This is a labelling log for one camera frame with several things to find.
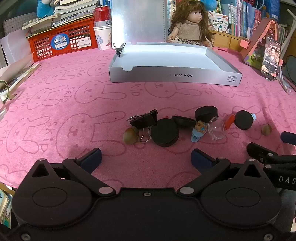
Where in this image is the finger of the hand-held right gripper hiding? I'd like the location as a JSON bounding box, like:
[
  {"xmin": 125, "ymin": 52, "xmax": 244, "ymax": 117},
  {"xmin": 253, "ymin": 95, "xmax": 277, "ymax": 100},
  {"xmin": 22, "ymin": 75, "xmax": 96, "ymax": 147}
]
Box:
[
  {"xmin": 281, "ymin": 131, "xmax": 296, "ymax": 146},
  {"xmin": 246, "ymin": 142, "xmax": 296, "ymax": 165}
]

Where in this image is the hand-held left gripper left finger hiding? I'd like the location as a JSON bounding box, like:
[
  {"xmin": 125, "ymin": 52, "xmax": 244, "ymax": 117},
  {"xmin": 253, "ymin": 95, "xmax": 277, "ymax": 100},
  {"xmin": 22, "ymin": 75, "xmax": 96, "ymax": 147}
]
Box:
[{"xmin": 30, "ymin": 148, "xmax": 116, "ymax": 197}]

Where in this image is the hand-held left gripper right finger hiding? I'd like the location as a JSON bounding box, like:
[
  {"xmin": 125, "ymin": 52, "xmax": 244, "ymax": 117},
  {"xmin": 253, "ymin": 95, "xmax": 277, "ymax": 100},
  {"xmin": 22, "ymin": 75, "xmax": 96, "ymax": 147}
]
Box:
[{"xmin": 177, "ymin": 149, "xmax": 266, "ymax": 197}]

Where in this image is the blue bear hair clip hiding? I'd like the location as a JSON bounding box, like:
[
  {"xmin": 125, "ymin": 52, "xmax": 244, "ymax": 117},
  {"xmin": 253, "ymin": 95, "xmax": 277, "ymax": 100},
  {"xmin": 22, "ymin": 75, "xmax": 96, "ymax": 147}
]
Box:
[{"xmin": 191, "ymin": 120, "xmax": 208, "ymax": 142}]

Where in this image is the black round disc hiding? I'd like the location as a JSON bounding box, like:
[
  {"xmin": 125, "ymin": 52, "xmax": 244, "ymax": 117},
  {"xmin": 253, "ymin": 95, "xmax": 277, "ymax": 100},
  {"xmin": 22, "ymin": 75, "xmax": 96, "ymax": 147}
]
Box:
[{"xmin": 234, "ymin": 110, "xmax": 254, "ymax": 130}]

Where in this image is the clear plastic capsule half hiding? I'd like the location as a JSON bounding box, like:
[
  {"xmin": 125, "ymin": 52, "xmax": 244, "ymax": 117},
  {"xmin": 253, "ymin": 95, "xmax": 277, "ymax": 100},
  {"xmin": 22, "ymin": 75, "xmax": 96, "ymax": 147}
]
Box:
[{"xmin": 207, "ymin": 116, "xmax": 226, "ymax": 140}]

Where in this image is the shallow black lid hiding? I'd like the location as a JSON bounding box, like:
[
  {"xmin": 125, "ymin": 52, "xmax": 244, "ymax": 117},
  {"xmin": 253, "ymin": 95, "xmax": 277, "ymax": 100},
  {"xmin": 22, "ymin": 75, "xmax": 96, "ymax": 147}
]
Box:
[{"xmin": 171, "ymin": 115, "xmax": 196, "ymax": 127}]

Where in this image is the large black round lid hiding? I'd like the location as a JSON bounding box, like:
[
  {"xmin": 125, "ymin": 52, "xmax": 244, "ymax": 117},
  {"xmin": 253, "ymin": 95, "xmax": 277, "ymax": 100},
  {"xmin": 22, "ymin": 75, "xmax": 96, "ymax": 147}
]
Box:
[{"xmin": 151, "ymin": 118, "xmax": 179, "ymax": 147}]

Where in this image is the black round container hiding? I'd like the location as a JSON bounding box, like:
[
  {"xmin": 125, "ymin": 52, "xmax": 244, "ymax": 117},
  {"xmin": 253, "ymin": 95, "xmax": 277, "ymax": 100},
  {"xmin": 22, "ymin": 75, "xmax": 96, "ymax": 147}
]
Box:
[{"xmin": 195, "ymin": 106, "xmax": 219, "ymax": 122}]

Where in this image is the large black binder clip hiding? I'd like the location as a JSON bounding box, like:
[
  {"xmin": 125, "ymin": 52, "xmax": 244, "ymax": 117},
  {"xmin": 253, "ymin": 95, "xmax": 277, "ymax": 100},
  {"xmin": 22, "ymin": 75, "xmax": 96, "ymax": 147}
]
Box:
[{"xmin": 127, "ymin": 109, "xmax": 158, "ymax": 142}]

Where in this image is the pink bunny print towel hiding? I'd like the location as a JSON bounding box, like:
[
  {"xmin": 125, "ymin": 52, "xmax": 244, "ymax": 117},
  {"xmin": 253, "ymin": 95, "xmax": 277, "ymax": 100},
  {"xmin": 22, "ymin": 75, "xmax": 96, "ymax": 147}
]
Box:
[{"xmin": 0, "ymin": 47, "xmax": 296, "ymax": 192}]

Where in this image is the smartphone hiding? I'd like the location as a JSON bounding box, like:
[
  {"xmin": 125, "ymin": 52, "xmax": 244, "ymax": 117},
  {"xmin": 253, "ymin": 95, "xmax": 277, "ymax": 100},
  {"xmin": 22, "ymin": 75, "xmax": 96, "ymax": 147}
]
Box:
[{"xmin": 261, "ymin": 36, "xmax": 282, "ymax": 80}]

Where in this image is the stack of booklets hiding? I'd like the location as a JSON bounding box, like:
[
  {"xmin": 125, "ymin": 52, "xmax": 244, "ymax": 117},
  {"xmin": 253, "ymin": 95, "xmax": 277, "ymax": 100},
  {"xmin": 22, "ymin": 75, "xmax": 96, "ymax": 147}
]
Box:
[{"xmin": 0, "ymin": 188, "xmax": 13, "ymax": 230}]

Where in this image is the clear glass mug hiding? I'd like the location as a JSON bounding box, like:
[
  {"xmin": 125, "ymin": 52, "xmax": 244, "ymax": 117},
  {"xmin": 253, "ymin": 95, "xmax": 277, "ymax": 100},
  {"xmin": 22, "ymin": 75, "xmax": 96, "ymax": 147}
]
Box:
[{"xmin": 0, "ymin": 80, "xmax": 11, "ymax": 121}]

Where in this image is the pink phone stand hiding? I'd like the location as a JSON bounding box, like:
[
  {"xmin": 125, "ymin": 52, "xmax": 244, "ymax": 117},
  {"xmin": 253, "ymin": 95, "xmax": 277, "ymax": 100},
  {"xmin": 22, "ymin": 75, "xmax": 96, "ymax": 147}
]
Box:
[{"xmin": 239, "ymin": 18, "xmax": 281, "ymax": 70}]

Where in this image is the white plastic rack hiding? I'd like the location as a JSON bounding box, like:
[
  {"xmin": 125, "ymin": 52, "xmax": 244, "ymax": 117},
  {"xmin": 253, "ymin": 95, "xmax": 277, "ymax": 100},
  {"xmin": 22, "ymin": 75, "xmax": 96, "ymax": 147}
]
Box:
[{"xmin": 281, "ymin": 9, "xmax": 296, "ymax": 58}]

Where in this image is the flat lying book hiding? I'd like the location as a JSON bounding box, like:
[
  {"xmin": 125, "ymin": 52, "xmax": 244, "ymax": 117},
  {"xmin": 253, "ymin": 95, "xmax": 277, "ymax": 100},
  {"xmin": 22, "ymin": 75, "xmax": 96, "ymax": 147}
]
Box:
[{"xmin": 0, "ymin": 62, "xmax": 41, "ymax": 102}]

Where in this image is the wooden shelf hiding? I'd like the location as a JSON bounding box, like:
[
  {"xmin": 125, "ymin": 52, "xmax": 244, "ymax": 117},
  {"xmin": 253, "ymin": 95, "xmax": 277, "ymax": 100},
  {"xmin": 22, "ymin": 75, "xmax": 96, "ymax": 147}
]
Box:
[{"xmin": 213, "ymin": 30, "xmax": 244, "ymax": 50}]

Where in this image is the small black binder clip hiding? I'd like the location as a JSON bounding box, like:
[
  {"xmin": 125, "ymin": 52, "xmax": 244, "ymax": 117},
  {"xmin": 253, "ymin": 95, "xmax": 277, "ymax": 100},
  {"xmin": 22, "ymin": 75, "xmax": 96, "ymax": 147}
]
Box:
[{"xmin": 113, "ymin": 42, "xmax": 126, "ymax": 57}]

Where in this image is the red plastic crate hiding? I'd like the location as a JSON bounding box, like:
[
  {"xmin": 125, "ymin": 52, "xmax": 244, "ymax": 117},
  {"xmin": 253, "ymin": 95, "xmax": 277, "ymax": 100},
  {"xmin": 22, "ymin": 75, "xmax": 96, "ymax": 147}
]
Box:
[{"xmin": 27, "ymin": 17, "xmax": 99, "ymax": 62}]

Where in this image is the white paper cup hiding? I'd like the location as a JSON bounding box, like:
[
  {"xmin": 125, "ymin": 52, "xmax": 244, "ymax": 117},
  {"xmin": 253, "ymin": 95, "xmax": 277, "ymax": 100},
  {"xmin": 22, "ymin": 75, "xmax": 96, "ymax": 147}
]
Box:
[{"xmin": 93, "ymin": 20, "xmax": 113, "ymax": 50}]

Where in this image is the row of colourful books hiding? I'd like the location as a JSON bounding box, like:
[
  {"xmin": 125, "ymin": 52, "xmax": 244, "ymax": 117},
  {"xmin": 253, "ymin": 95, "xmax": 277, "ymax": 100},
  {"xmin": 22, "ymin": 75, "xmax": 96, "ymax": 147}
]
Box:
[{"xmin": 166, "ymin": 0, "xmax": 288, "ymax": 40}]

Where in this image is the pencil print box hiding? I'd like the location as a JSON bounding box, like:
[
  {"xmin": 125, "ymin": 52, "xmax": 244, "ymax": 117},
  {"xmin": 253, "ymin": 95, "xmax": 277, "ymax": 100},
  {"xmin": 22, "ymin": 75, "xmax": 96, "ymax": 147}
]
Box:
[{"xmin": 208, "ymin": 11, "xmax": 230, "ymax": 33}]

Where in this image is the white paper sheet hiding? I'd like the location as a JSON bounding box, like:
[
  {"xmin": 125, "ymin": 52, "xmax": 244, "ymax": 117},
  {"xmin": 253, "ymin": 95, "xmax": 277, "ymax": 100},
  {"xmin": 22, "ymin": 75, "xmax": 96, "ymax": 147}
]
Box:
[{"xmin": 0, "ymin": 35, "xmax": 31, "ymax": 67}]

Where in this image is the long-haired doll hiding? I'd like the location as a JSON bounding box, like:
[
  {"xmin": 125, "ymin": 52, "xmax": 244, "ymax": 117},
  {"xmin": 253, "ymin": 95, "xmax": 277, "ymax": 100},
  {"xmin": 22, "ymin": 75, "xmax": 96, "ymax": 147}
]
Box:
[{"xmin": 167, "ymin": 0, "xmax": 215, "ymax": 48}]

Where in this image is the red drink can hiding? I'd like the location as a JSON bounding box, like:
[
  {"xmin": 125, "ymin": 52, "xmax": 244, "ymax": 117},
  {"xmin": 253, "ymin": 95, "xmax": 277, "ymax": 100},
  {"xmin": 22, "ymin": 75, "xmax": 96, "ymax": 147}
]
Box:
[{"xmin": 94, "ymin": 6, "xmax": 112, "ymax": 27}]

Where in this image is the stack of worn books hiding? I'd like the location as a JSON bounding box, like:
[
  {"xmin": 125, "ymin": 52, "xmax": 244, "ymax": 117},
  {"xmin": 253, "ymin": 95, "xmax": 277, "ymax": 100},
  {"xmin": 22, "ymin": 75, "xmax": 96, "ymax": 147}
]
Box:
[{"xmin": 22, "ymin": 0, "xmax": 99, "ymax": 36}]

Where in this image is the large blue plush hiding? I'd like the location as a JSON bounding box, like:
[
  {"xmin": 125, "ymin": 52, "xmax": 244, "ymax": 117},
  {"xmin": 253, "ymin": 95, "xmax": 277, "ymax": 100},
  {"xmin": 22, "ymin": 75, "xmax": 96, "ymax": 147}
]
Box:
[{"xmin": 203, "ymin": 0, "xmax": 221, "ymax": 11}]

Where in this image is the grey grid board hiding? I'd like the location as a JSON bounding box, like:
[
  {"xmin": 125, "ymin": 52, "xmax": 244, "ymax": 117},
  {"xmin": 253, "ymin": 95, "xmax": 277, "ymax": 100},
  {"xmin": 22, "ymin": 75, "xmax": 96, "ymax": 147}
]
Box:
[{"xmin": 3, "ymin": 17, "xmax": 29, "ymax": 37}]

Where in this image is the blue and white plush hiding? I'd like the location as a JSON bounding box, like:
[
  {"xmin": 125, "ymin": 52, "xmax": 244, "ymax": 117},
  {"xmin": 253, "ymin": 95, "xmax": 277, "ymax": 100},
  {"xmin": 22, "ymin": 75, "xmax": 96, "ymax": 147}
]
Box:
[{"xmin": 37, "ymin": 0, "xmax": 60, "ymax": 18}]

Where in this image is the white cable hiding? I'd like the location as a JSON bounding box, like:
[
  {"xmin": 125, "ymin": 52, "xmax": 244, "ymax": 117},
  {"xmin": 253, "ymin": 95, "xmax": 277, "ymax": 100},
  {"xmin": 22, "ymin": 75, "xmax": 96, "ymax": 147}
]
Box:
[{"xmin": 277, "ymin": 70, "xmax": 292, "ymax": 95}]

